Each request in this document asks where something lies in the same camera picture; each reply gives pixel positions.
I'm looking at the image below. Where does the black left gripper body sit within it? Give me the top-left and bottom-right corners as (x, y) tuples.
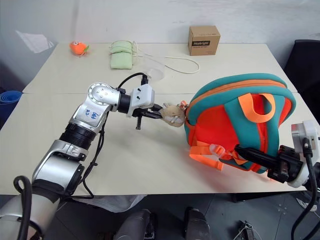
(131, 106), (154, 131)

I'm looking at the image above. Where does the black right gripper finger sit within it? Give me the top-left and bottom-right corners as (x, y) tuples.
(236, 150), (279, 170)
(234, 145), (281, 163)

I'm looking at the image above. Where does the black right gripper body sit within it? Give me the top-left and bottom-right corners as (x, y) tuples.
(266, 145), (305, 184)

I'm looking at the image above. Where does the beige plush zipper charm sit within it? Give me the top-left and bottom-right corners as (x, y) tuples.
(159, 100), (188, 128)

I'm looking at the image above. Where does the orange and teal backpack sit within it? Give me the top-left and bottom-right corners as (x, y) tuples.
(184, 72), (297, 175)

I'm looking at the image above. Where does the brown cardboard box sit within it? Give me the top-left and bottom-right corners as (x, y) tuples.
(187, 25), (221, 57)

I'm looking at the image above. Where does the clear plastic cup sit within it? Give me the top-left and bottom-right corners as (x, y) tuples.
(146, 65), (166, 81)

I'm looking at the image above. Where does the light green cloth pouch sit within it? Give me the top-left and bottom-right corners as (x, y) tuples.
(109, 40), (135, 70)

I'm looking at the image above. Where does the black metal floor device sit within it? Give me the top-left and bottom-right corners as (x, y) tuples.
(236, 219), (260, 240)

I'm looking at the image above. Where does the dark rounded shape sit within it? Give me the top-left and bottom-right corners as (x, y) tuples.
(113, 208), (157, 240)
(184, 206), (211, 240)

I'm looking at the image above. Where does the orange plush toy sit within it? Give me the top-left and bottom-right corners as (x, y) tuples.
(69, 40), (90, 56)

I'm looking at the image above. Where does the clear plastic bag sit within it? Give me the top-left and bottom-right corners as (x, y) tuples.
(72, 194), (147, 214)

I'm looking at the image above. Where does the black chair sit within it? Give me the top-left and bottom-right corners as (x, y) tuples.
(283, 39), (320, 101)

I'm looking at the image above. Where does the white crumpled sheet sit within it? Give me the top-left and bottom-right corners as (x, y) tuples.
(14, 29), (55, 55)

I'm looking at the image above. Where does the blue rolled foam mat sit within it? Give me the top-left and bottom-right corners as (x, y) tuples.
(0, 90), (24, 105)

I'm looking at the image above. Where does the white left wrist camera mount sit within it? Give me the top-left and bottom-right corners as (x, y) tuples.
(126, 83), (156, 118)

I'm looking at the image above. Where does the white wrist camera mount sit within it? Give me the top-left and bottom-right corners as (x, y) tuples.
(126, 83), (156, 118)
(290, 120), (320, 156)

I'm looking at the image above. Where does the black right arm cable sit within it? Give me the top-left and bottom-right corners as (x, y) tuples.
(291, 136), (320, 240)

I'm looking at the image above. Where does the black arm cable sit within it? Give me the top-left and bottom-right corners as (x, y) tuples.
(116, 72), (151, 94)
(291, 136), (320, 240)

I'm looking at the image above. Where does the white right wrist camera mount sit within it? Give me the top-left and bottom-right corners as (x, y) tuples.
(290, 120), (320, 156)

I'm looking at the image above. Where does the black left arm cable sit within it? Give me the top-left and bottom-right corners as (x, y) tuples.
(116, 72), (151, 94)

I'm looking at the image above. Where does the white cord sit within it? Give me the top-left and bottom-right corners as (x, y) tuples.
(131, 41), (201, 75)

